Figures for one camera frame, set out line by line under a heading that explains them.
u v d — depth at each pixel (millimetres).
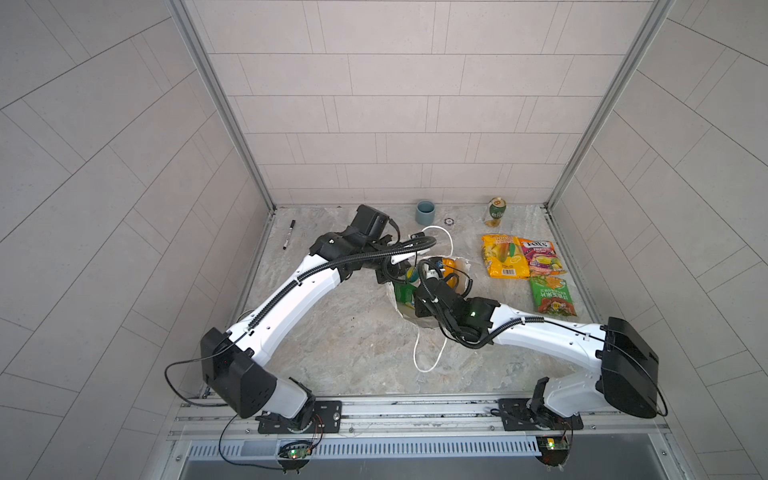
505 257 975
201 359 407
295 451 651
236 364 380
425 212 1089
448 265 679
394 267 628
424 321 724
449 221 1117
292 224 1113
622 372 391
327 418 712
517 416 708
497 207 1045
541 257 988
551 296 888
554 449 685
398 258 630
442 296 570
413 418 725
